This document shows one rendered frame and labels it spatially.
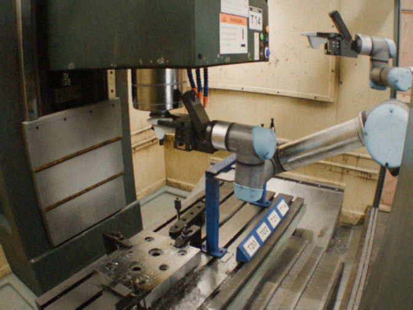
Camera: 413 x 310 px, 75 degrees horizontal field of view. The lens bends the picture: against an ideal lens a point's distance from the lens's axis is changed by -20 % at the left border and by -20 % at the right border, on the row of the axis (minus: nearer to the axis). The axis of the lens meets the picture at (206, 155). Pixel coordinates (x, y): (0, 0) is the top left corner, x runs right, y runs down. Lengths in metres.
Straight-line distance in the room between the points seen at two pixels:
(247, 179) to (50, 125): 0.73
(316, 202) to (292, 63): 0.77
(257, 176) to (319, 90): 1.03
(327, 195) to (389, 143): 1.26
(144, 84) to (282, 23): 1.10
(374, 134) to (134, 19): 0.61
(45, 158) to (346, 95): 1.45
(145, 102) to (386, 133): 0.60
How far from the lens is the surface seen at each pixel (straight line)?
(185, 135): 0.86
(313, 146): 0.85
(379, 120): 0.64
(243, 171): 0.80
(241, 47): 0.91
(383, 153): 0.64
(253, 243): 1.21
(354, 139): 0.81
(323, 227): 1.72
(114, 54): 0.87
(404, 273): 0.24
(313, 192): 1.88
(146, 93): 0.87
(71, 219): 1.36
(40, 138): 1.18
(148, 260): 1.05
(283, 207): 1.46
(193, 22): 0.71
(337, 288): 1.47
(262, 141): 0.76
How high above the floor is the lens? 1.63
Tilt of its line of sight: 20 degrees down
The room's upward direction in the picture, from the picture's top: 1 degrees counter-clockwise
